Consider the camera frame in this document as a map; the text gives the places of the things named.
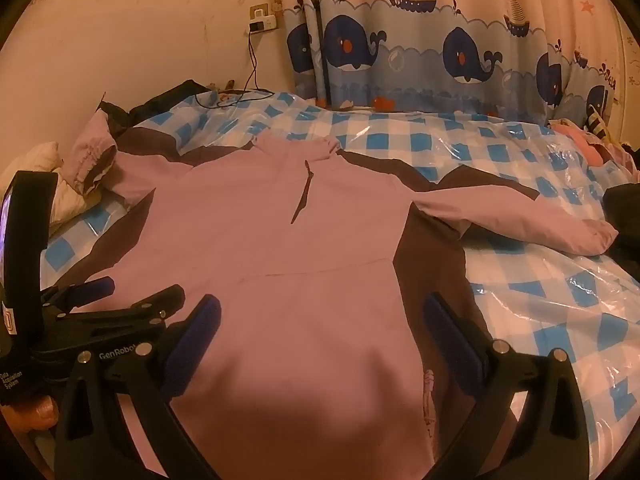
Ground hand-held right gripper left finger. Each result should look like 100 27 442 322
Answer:
54 294 223 480

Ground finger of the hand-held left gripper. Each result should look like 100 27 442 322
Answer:
52 284 187 331
40 276 117 311

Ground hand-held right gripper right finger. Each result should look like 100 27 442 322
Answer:
422 292 591 480

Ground pink and brown jacket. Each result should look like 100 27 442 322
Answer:
47 107 620 480

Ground black clothes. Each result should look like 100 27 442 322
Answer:
97 79 216 136

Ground pink clothes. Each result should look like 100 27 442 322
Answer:
547 117 640 183

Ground person's left hand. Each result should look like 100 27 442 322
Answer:
0 395 58 433

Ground blue checked bed with plastic cover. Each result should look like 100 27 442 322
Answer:
30 91 640 480

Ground white down jacket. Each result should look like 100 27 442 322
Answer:
22 141 131 226

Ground dark green folded cloth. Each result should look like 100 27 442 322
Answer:
602 180 640 257

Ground black and white striped cloth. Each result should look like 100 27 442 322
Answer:
585 104 610 138

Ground whale print curtain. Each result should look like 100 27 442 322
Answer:
280 0 631 126

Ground black cable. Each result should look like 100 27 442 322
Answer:
194 27 275 109

